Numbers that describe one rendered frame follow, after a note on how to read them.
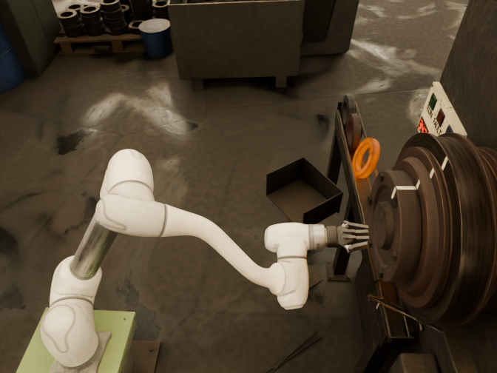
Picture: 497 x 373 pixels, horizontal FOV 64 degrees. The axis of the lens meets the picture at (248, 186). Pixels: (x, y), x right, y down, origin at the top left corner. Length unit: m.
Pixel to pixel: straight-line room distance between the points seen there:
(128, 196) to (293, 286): 0.59
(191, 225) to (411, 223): 0.62
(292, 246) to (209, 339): 0.89
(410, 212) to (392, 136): 2.25
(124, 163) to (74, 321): 0.60
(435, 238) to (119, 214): 0.79
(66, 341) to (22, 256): 1.20
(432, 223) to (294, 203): 0.93
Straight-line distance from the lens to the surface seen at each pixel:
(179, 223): 1.19
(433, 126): 1.36
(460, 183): 0.90
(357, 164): 1.90
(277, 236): 1.37
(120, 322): 1.80
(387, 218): 1.01
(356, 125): 1.93
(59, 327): 1.55
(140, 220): 1.15
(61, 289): 1.66
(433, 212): 0.93
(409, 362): 1.26
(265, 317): 2.12
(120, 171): 1.24
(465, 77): 1.25
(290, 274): 1.32
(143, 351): 2.11
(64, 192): 2.92
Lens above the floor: 1.92
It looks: 47 degrees down
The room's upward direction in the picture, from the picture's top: 2 degrees counter-clockwise
